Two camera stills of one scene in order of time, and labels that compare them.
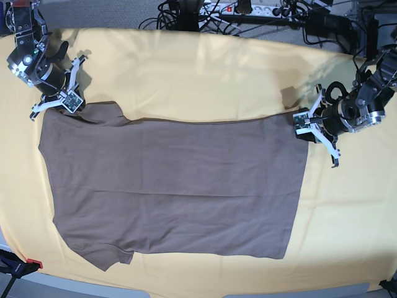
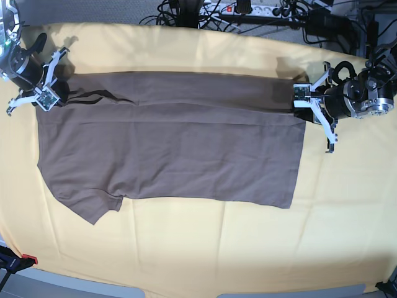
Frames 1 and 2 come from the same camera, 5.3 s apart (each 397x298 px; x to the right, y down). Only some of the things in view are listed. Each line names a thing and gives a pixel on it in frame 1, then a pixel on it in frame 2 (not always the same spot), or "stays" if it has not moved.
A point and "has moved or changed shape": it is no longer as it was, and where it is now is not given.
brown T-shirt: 230,187 has moved or changed shape
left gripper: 49,79 -> 26,72
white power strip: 228,10 stays
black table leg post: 372,40 stays
